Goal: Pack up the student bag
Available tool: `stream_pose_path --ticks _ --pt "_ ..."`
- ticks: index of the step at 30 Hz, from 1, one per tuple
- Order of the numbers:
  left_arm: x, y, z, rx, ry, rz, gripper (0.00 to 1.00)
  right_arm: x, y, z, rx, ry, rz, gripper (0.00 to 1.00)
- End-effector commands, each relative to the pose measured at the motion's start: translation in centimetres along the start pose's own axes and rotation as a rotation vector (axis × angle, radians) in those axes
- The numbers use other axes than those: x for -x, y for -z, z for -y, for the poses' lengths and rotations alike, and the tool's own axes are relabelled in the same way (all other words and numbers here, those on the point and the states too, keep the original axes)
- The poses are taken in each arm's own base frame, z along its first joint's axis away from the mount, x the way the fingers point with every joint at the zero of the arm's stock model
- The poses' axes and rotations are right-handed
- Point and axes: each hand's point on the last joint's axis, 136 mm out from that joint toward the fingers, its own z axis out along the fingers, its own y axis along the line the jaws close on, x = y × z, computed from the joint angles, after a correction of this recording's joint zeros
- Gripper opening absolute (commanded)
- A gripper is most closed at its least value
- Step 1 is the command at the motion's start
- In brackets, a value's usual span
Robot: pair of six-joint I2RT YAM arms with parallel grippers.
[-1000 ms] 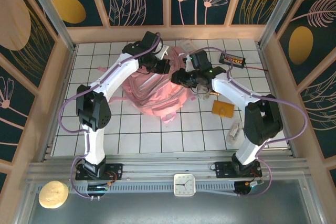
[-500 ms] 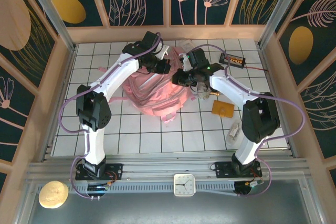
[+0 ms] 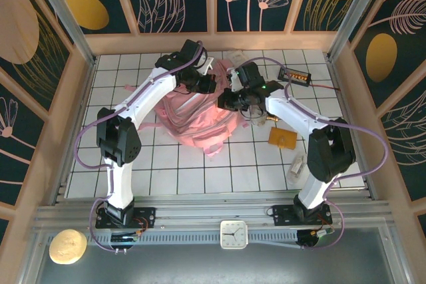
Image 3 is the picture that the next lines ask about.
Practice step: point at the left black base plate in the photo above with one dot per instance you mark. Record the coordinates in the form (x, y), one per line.
(146, 217)

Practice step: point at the white square clock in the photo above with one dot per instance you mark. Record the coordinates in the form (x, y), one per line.
(234, 234)

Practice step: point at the small white bottle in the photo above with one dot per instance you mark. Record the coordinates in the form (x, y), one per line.
(296, 171)

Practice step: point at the round beige bread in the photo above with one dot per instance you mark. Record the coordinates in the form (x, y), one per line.
(68, 247)

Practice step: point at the aluminium side rail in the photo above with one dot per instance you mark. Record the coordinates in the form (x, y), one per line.
(86, 91)
(347, 117)

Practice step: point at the black battery connector board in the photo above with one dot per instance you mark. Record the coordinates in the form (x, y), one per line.
(299, 77)

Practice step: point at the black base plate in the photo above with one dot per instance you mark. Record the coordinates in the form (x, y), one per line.
(146, 217)
(281, 215)

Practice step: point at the pink student backpack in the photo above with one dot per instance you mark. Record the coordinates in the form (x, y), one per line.
(199, 121)

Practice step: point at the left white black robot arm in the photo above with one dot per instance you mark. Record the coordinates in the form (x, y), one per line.
(146, 97)

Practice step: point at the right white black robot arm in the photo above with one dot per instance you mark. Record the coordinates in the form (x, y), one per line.
(293, 114)

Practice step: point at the aluminium frame post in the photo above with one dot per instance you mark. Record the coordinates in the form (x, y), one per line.
(357, 14)
(63, 18)

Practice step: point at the small clear plastic bag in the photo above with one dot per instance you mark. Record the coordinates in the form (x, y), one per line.
(259, 120)

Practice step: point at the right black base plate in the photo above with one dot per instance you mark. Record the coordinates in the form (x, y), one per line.
(281, 215)

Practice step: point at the black wiring hub with connectors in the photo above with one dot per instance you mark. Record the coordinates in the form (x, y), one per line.
(307, 239)
(124, 239)

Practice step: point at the clear ruler pouch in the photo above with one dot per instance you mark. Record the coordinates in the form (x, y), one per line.
(237, 56)

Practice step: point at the grey metal sheet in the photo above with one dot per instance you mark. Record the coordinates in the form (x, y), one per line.
(233, 267)

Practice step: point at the mustard yellow wallet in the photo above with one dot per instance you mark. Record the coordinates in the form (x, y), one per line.
(283, 137)

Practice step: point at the small brass bell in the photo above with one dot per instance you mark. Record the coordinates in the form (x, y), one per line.
(272, 119)

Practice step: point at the aluminium mounting rail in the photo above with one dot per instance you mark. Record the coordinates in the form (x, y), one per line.
(213, 212)

